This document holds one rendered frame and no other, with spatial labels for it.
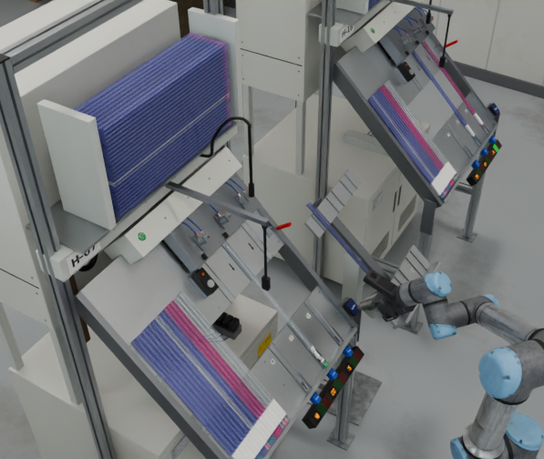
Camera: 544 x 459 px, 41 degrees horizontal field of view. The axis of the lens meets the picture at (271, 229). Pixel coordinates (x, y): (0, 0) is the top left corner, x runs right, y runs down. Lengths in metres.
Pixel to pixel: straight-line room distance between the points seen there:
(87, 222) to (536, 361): 1.16
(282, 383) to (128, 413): 0.52
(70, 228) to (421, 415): 1.83
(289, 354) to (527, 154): 2.78
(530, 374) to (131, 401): 1.26
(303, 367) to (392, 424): 0.91
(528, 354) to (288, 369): 0.76
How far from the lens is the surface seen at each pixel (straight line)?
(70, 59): 1.96
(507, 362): 1.89
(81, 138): 1.76
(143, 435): 2.41
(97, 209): 1.88
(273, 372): 2.28
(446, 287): 2.24
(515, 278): 3.88
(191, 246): 2.14
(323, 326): 2.44
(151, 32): 2.14
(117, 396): 2.51
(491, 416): 2.06
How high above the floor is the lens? 2.60
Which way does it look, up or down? 41 degrees down
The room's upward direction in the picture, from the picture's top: 1 degrees counter-clockwise
